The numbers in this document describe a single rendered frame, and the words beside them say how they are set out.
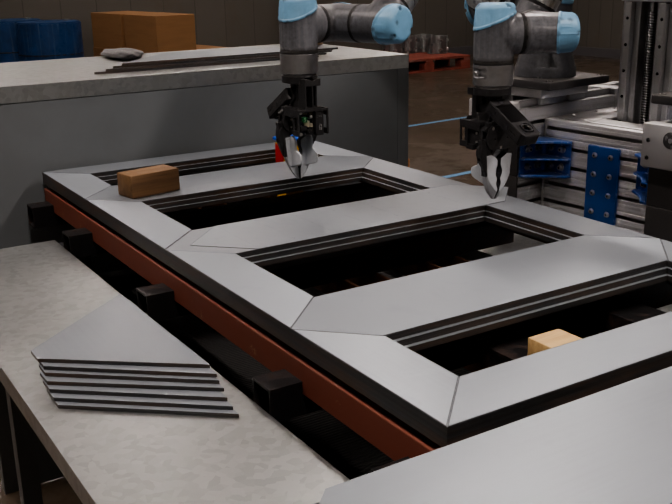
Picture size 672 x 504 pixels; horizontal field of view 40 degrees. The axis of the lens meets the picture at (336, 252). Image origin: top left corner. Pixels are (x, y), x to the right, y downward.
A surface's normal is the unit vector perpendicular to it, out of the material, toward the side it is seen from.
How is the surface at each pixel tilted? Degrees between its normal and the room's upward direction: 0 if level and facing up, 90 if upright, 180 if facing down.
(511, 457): 0
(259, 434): 0
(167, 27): 90
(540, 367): 0
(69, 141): 90
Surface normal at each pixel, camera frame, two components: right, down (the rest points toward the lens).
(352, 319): -0.02, -0.96
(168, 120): 0.53, 0.24
